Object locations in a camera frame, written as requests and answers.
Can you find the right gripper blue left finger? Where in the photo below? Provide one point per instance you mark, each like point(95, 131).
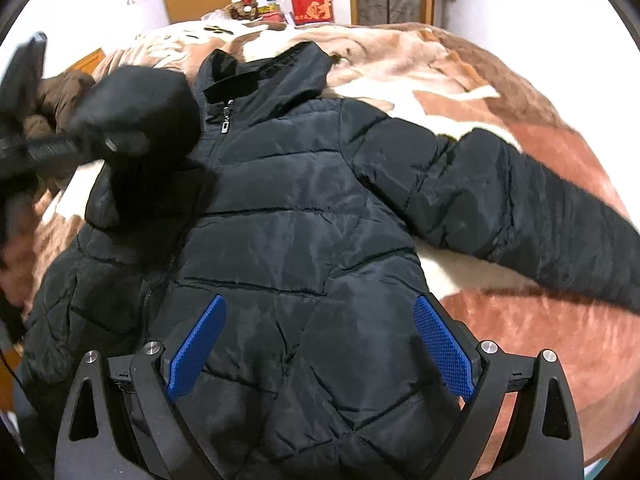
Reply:
point(121, 419)

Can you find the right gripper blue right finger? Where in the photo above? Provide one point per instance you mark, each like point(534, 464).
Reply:
point(542, 440)

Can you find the black puffer jacket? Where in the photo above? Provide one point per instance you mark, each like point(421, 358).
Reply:
point(303, 213)

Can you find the brown puffer coat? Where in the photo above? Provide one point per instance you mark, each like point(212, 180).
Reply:
point(57, 99)

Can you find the santa hat plush toy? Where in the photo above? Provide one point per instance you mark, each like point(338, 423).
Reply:
point(243, 10)

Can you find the red gift box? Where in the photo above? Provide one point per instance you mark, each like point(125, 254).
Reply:
point(312, 11)

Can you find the brown cream plush blanket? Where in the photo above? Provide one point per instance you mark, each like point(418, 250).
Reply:
point(449, 86)

